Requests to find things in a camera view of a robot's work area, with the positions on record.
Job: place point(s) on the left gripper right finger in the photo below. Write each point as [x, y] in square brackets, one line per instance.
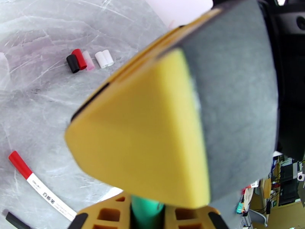
[190, 218]

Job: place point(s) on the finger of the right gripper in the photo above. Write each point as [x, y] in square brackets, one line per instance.
[152, 50]
[143, 140]

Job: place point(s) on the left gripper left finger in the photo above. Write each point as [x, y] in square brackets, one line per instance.
[107, 215]

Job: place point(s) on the slim green pen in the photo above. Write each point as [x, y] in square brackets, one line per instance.
[146, 214]

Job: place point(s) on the white pen cap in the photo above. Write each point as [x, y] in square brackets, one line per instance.
[100, 60]
[108, 57]

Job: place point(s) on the translucent pink pen cap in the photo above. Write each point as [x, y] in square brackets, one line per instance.
[88, 60]

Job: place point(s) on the red pen cap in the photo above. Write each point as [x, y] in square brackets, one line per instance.
[81, 57]

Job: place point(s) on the red whiteboard marker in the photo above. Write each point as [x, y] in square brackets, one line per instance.
[40, 185]

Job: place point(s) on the black pen cap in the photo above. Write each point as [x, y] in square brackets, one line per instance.
[73, 63]

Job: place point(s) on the black whiteboard marker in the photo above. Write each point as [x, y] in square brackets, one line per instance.
[16, 221]

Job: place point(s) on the teal box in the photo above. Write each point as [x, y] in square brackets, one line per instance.
[240, 208]

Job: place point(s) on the grey office chair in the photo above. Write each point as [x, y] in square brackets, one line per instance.
[258, 217]

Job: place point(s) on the black equipment shelf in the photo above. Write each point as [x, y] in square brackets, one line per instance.
[288, 187]

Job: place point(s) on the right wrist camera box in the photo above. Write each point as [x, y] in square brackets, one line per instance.
[289, 23]

